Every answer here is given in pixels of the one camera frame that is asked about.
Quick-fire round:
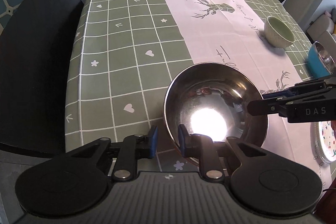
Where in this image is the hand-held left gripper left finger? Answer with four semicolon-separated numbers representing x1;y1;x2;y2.
65;125;158;182

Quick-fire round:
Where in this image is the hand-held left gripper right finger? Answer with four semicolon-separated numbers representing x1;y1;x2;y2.
178;124;285;183

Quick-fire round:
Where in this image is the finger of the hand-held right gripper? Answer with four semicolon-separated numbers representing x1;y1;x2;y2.
247;96;290;117
262;76;336;101

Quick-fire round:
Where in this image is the painted white plate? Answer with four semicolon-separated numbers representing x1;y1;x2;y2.
314;119;336;161

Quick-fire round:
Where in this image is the wide clear glass plate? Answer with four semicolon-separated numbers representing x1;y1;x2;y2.
310;122;336;164

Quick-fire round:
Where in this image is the blue steel bowl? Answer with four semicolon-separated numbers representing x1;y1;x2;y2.
308;42;336;79

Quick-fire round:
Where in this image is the orange steel bowl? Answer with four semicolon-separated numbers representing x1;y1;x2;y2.
164;63;269;164

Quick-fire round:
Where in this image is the green ceramic bowl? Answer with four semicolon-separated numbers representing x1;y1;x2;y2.
264;16;296;48

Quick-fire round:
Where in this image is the beige sofa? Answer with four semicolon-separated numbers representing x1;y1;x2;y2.
306;7;336;43

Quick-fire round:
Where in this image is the pink table runner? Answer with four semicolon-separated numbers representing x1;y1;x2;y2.
148;0;336;180

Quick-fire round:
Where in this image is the green checked tablecloth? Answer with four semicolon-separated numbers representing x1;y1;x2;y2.
64;0;336;188

